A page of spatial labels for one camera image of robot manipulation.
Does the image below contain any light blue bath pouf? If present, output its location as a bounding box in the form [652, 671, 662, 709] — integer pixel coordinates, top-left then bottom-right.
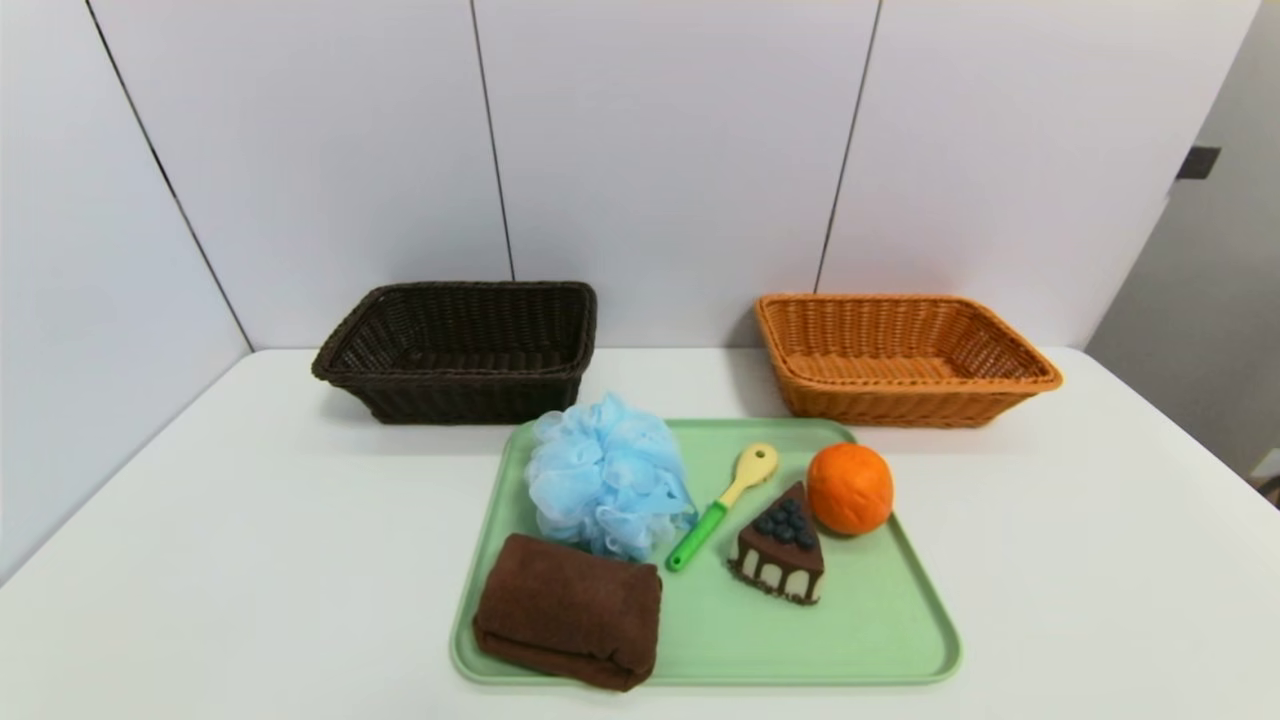
[525, 392, 698, 563]

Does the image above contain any dark brown wicker basket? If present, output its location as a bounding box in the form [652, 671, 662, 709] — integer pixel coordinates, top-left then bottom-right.
[311, 281, 598, 425]

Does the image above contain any beige spoon with green handle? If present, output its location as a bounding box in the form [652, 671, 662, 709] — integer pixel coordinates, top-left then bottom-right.
[666, 443, 780, 574]

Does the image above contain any brown towel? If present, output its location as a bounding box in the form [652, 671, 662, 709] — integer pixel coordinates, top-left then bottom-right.
[472, 533, 664, 693]

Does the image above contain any orange wicker basket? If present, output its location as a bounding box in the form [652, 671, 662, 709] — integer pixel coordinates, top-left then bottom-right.
[755, 293, 1064, 429]

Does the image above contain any orange fruit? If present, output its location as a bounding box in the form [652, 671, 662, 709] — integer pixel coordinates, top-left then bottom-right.
[806, 442, 895, 537]

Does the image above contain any chocolate blueberry cake slice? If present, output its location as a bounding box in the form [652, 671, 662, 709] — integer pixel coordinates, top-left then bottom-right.
[728, 481, 827, 607]

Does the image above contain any light green plastic tray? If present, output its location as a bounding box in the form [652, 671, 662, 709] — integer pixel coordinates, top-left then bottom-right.
[450, 417, 963, 688]

